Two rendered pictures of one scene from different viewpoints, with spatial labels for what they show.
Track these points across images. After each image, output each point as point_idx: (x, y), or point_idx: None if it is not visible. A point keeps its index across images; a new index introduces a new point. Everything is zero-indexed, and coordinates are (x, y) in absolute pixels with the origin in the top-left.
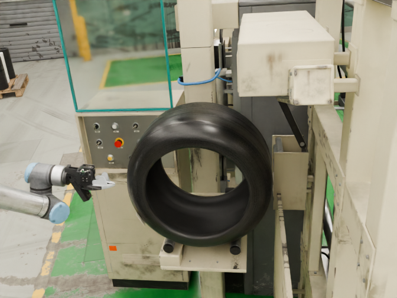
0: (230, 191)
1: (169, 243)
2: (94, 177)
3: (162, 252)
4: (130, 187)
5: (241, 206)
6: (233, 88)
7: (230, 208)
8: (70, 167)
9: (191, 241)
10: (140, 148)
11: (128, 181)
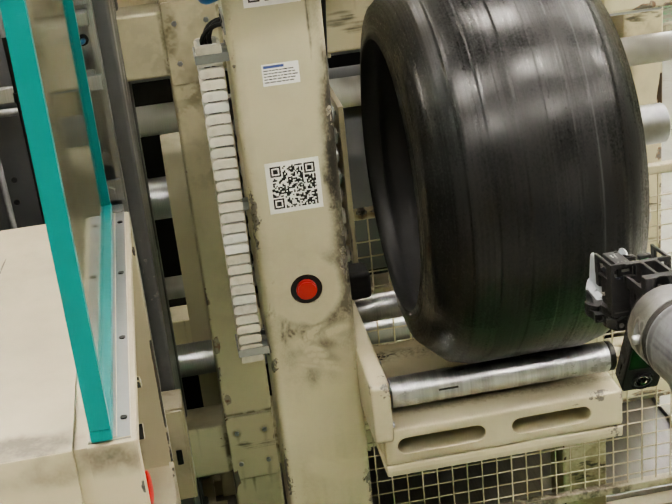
0: (386, 249)
1: (603, 341)
2: (602, 297)
3: (605, 388)
4: (644, 193)
5: (417, 257)
6: (100, 58)
7: (416, 281)
8: (656, 272)
9: None
10: (617, 63)
11: (637, 187)
